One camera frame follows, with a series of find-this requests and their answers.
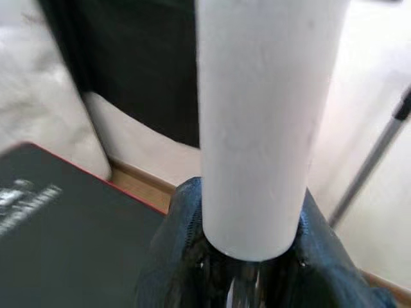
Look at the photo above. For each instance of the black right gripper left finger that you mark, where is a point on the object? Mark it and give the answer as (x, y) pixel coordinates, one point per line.
(180, 256)

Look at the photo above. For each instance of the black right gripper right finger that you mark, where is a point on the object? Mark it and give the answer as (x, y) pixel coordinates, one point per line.
(321, 272)

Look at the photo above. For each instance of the silver metal pole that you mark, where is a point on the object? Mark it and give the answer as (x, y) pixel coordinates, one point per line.
(369, 160)

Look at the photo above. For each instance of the black board with red edge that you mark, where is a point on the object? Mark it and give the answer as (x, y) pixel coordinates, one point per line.
(70, 237)

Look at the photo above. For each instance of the black cloth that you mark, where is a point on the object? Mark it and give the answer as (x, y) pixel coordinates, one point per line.
(135, 64)

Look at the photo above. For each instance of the white stuffed bag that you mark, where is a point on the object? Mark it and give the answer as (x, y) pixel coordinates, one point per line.
(35, 96)

